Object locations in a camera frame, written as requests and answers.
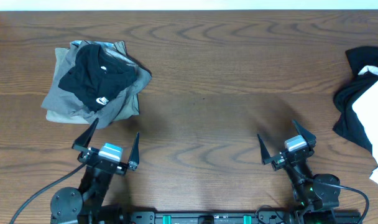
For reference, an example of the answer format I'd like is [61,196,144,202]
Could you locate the black mounting rail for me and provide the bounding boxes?
[126,207,362,224]

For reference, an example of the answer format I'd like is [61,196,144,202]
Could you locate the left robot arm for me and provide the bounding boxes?
[50,119,139,223]

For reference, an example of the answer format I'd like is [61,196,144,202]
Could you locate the black t-shirt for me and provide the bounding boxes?
[58,44,137,111]

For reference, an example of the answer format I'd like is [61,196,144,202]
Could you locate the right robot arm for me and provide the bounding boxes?
[258,120,340,223]

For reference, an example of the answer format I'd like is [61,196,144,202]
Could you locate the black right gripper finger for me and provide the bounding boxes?
[257,134,270,165]
[292,119,316,146]

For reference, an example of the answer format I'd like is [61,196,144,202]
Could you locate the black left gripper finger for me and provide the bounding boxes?
[71,118,99,152]
[128,133,140,167]

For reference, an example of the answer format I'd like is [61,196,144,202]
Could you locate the grey folded trousers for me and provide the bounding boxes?
[40,40,153,130]

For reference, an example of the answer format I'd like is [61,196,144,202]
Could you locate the black garment pile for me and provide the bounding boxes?
[332,45,378,154]

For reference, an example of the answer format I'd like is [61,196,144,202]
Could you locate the white garment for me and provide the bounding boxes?
[352,65,378,184]

